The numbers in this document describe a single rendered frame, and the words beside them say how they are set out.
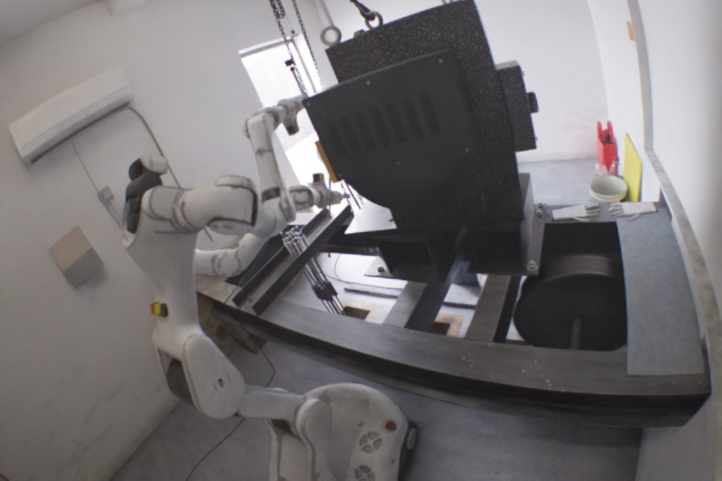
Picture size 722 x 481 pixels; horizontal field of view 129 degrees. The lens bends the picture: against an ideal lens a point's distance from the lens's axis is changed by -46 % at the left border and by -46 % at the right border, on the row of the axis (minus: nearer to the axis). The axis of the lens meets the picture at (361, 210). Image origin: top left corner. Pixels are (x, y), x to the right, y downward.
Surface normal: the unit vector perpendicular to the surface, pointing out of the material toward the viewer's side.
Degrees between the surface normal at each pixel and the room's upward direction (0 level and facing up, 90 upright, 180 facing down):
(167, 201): 90
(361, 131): 90
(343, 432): 0
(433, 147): 90
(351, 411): 0
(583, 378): 0
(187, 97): 90
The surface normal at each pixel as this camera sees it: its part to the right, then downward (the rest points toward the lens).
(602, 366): -0.36, -0.83
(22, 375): 0.79, -0.03
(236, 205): 0.65, -0.18
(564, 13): -0.50, 0.56
